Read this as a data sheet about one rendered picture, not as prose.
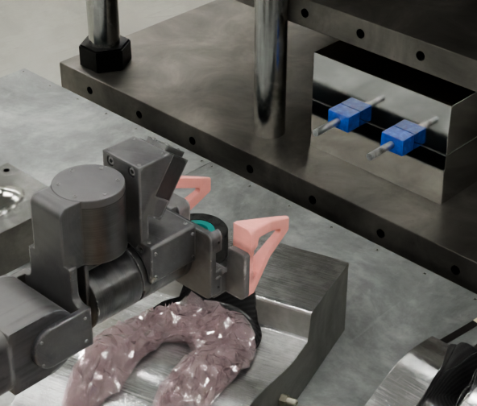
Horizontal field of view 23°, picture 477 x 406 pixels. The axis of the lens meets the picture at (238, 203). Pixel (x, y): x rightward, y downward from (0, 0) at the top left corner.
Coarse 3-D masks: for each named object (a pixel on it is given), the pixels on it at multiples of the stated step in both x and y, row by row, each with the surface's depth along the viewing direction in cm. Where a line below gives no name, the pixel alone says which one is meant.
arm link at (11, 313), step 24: (0, 288) 90; (24, 288) 91; (0, 312) 88; (24, 312) 88; (48, 312) 88; (0, 336) 85; (24, 336) 87; (0, 360) 86; (24, 360) 88; (0, 384) 86; (24, 384) 89
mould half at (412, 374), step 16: (432, 336) 133; (416, 352) 130; (432, 352) 130; (400, 368) 128; (416, 368) 128; (432, 368) 128; (384, 384) 128; (400, 384) 127; (416, 384) 127; (368, 400) 127; (384, 400) 127; (400, 400) 126; (416, 400) 125; (464, 400) 124
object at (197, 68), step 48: (144, 48) 232; (192, 48) 232; (240, 48) 232; (288, 48) 232; (96, 96) 222; (144, 96) 214; (192, 96) 214; (240, 96) 214; (288, 96) 214; (192, 144) 207; (240, 144) 199; (288, 144) 199; (288, 192) 193; (336, 192) 186; (384, 192) 186; (384, 240) 182; (432, 240) 175
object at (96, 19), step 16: (96, 0) 216; (112, 0) 217; (96, 16) 218; (112, 16) 219; (96, 32) 220; (112, 32) 220; (80, 48) 223; (96, 48) 221; (112, 48) 221; (128, 48) 224; (96, 64) 221; (112, 64) 222
